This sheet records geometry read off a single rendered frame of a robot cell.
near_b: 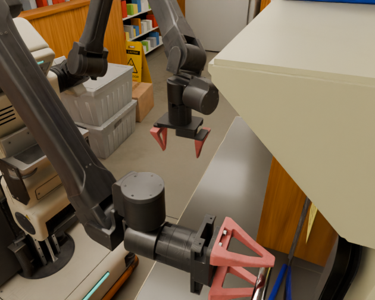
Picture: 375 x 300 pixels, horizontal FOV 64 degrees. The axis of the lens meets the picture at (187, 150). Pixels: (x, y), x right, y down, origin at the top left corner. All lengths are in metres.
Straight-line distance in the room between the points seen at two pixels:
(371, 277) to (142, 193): 0.26
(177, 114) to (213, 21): 4.68
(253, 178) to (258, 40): 0.81
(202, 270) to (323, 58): 0.31
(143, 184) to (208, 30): 5.07
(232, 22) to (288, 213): 4.71
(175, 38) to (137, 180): 0.38
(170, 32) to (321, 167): 0.58
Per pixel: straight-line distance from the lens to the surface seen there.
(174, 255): 0.43
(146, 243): 0.44
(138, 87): 3.34
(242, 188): 0.94
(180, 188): 2.33
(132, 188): 0.40
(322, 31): 0.23
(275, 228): 0.75
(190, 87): 0.66
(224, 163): 1.03
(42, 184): 1.16
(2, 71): 0.48
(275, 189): 0.67
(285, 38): 0.20
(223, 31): 5.34
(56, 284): 1.61
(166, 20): 0.74
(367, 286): 0.25
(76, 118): 2.65
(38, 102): 0.46
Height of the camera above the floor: 1.56
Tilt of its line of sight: 35 degrees down
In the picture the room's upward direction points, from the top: straight up
